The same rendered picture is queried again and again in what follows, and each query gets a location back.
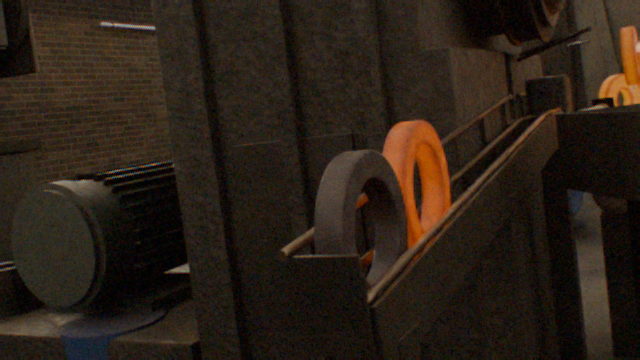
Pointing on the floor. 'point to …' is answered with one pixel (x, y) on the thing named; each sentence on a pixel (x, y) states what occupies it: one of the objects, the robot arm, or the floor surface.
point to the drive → (104, 263)
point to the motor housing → (619, 276)
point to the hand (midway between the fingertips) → (630, 49)
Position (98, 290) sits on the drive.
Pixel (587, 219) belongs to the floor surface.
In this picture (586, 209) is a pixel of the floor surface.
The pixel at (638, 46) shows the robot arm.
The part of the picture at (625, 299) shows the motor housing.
